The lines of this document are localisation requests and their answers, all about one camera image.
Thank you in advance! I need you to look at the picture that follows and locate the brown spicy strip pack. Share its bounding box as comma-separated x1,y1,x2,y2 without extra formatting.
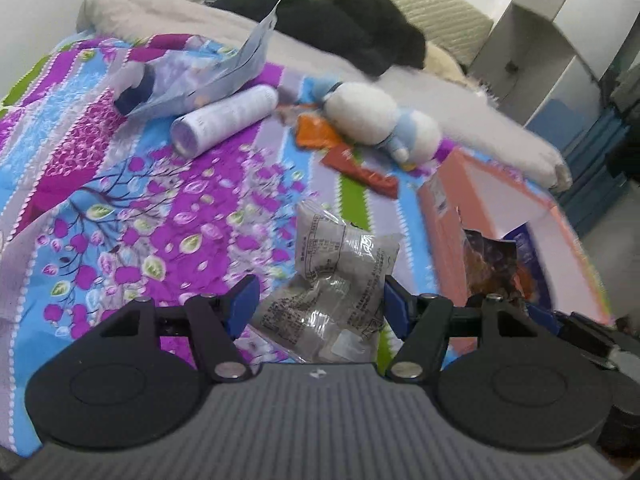
462,230,538,308

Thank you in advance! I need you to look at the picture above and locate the grey clear snack pack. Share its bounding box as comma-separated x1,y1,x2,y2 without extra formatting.
250,200,402,363

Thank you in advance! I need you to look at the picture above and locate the dark red snack pack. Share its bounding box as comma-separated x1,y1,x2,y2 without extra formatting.
321,144,399,200

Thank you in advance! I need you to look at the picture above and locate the blue noodle snack bag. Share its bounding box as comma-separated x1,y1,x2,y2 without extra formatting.
503,223,553,311

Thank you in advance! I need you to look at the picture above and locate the orange-red foil snack pack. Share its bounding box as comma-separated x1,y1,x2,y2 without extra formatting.
295,112,343,150

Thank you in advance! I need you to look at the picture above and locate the pink storage box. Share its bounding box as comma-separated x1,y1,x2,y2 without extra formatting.
418,148,613,324

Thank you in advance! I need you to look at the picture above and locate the floral purple bed sheet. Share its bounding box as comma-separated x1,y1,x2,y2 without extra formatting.
1,33,438,455

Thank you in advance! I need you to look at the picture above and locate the white cylinder bottle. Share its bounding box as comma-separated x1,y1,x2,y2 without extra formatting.
170,84,279,158

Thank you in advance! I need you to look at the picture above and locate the white shelf cabinet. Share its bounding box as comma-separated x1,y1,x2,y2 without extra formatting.
471,0,639,236

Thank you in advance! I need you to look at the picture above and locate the white blue plush toy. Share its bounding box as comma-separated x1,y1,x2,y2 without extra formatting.
312,78,444,169

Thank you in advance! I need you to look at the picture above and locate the translucent blue plastic bag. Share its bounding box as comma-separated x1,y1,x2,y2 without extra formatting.
113,9,277,120

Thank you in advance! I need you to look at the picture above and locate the black clothing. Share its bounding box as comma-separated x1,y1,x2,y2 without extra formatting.
210,0,426,78

